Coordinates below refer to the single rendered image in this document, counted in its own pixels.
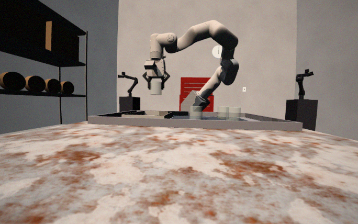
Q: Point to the clear glass jar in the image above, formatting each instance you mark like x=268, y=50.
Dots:
x=233, y=113
x=155, y=88
x=196, y=112
x=222, y=112

